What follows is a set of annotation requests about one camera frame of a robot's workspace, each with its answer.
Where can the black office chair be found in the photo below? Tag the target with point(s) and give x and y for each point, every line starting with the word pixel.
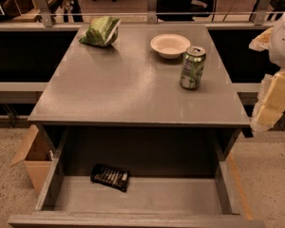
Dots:
pixel 184 10

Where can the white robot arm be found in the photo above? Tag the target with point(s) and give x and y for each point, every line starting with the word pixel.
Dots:
pixel 277 43

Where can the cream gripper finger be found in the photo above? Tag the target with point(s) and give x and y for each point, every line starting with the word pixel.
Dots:
pixel 270 104
pixel 262 41

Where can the dark rxbar chocolate wrapper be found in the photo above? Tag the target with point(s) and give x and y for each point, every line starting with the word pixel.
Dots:
pixel 110 176

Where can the white bowl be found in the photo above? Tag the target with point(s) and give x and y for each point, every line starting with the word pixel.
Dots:
pixel 170 46

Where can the cardboard box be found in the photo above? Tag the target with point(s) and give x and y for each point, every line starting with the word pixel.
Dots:
pixel 36 153

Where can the open grey top drawer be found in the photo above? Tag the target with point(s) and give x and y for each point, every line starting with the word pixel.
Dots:
pixel 178 178

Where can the green soda can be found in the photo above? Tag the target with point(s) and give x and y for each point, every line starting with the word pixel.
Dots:
pixel 192 67

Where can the metal railing with posts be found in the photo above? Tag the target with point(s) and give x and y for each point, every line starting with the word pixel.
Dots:
pixel 48 12

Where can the grey cabinet counter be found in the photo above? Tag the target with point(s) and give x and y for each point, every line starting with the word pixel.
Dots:
pixel 129 84

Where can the green chip bag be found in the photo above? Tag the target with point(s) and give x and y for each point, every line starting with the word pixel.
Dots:
pixel 101 32

